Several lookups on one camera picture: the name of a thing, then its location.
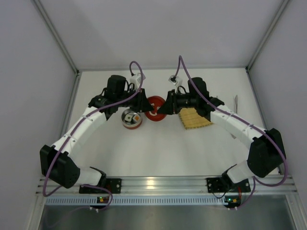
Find red round lid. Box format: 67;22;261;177
145;96;166;122

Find steel tongs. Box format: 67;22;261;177
230;94;239;139

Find orange sushi roll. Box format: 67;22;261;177
132;114;142;123

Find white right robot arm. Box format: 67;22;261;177
157;77;286;190

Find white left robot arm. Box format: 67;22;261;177
39;73;153;189

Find red steel container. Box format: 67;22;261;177
121;109;142;129

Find bamboo mat tray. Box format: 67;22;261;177
178;108;213;130

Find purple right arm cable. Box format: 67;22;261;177
172;55;288;210

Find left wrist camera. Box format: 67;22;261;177
130;72;142;90

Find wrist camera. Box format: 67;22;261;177
130;72;142;90
168;75;182;88

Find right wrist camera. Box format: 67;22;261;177
168;75;182;88

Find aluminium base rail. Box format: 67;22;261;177
35;175;297;196

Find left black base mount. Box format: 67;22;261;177
79;177;122;194

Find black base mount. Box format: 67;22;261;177
79;177;122;194
206;177;251;194

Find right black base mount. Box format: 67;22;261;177
206;177;251;194

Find slotted cable duct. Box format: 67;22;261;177
45;195;239;206

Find left aluminium frame post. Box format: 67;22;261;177
31;0;79;75

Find aluminium frame post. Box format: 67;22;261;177
245;0;291;73
31;0;79;75

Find right aluminium frame post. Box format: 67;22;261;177
245;0;291;73

